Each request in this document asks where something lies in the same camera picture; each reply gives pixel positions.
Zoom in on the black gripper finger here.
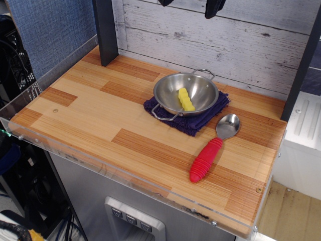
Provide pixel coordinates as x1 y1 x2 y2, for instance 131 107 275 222
205 0 226 19
158 0 174 7

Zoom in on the red handled metal spoon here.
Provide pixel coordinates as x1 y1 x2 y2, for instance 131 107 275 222
189 114 240 183

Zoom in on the yellow corn toy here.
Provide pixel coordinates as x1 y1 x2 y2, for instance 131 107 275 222
178 88 195 111

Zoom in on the blue fabric partition panel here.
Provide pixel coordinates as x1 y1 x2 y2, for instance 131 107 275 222
6 1 98 82

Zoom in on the purple folded cloth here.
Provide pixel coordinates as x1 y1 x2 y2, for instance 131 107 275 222
143 91 230 137

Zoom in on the black plastic crate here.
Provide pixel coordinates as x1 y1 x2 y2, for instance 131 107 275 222
1 15 36 100

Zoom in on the white side cabinet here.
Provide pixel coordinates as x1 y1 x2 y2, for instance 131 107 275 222
272 92 320 199

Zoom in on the clear acrylic table guard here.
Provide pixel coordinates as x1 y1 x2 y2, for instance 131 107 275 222
7 48 286 240

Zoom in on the grey dispenser button panel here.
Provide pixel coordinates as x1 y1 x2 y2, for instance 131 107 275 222
104 196 166 240

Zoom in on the dark left vertical post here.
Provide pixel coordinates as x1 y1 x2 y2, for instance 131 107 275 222
92 0 119 66

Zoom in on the dark vertical post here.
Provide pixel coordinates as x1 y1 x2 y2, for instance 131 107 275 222
280 8 320 122
92 0 119 66

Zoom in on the steel bowl with handles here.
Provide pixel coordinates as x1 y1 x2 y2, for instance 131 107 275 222
151 69 219 121

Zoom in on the dark right vertical post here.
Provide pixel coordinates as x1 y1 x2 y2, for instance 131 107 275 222
280 8 320 122

